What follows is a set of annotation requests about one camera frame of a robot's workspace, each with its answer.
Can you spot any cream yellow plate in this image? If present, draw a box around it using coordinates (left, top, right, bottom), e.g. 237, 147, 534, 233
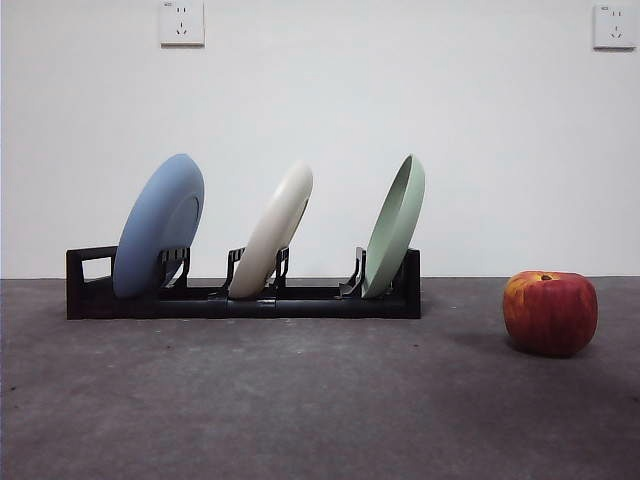
228, 159, 315, 301

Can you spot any red yellow apple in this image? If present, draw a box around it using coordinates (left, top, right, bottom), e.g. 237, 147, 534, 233
502, 270, 599, 358

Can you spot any green plate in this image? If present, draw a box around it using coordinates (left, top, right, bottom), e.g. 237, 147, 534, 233
360, 153, 428, 300

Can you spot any blue plate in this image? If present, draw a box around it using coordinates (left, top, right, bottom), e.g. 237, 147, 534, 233
111, 153, 206, 300

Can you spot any black plate rack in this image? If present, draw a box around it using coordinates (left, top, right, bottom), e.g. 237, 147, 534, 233
65, 244, 422, 321

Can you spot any white wall socket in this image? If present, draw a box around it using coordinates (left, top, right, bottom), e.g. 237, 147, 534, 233
159, 0, 206, 49
593, 4, 638, 51

